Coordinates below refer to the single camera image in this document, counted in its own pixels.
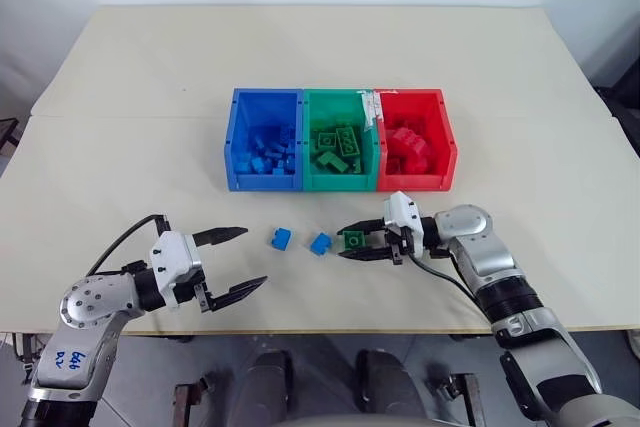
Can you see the dark metal table bracket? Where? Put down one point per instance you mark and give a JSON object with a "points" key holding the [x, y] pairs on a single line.
{"points": [[192, 399], [457, 397]]}

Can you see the red toy block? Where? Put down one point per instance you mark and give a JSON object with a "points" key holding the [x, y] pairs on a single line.
{"points": [[421, 158], [407, 139]]}

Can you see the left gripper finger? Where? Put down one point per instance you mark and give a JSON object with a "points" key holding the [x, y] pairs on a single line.
{"points": [[220, 235], [237, 293]]}

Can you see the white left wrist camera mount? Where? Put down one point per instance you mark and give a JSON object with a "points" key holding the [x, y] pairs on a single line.
{"points": [[172, 259]]}

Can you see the blue plastic bin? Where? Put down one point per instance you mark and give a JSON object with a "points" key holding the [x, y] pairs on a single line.
{"points": [[240, 182]]}

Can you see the small blue toy block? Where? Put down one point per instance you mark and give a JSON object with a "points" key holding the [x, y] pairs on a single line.
{"points": [[281, 239], [320, 244]]}

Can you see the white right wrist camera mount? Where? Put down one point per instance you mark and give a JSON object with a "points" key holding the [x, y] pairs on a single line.
{"points": [[402, 214]]}

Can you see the green plastic bin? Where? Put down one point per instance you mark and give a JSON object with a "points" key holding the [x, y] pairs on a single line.
{"points": [[340, 183]]}

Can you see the small green toy block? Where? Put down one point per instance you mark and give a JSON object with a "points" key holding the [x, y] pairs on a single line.
{"points": [[354, 240]]}

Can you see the square green studded block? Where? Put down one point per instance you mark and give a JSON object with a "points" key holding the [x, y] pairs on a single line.
{"points": [[327, 140]]}

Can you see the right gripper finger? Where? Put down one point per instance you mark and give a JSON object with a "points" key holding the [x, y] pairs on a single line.
{"points": [[372, 226], [375, 253]]}

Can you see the long green studded block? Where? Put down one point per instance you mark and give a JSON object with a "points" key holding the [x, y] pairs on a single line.
{"points": [[349, 140]]}

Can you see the torn white tape label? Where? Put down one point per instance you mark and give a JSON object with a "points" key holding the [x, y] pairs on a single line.
{"points": [[371, 107]]}

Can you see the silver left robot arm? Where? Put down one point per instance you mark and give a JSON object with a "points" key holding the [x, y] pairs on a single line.
{"points": [[80, 317]]}

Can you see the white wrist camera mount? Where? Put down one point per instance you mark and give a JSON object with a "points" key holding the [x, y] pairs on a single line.
{"points": [[402, 214], [172, 259]]}

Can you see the dark background equipment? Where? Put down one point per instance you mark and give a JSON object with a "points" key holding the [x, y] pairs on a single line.
{"points": [[622, 97]]}

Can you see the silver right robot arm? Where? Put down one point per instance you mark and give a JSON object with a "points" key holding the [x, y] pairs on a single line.
{"points": [[500, 277]]}

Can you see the angled green toy block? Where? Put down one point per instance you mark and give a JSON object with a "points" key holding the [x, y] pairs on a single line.
{"points": [[330, 161]]}

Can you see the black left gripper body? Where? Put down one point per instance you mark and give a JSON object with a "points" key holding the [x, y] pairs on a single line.
{"points": [[201, 297]]}

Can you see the red plastic bin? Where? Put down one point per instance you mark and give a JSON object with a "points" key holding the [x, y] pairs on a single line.
{"points": [[415, 183]]}

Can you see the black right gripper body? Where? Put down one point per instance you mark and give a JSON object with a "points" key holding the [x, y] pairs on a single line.
{"points": [[400, 244]]}

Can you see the tiny green toy block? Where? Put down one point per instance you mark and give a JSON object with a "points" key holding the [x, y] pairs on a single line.
{"points": [[357, 166]]}

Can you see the dark rounded shape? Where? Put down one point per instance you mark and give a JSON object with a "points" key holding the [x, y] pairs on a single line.
{"points": [[267, 387]]}

